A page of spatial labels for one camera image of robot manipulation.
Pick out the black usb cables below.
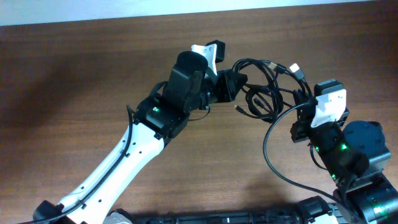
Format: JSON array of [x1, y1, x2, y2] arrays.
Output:
[[231, 58, 313, 124]]

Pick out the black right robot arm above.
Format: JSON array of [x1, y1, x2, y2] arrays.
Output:
[[290, 89, 397, 223]]

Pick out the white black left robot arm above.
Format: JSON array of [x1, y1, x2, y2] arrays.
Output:
[[32, 51, 248, 223]]

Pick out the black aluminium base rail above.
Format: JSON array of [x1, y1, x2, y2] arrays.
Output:
[[102, 195, 343, 224]]

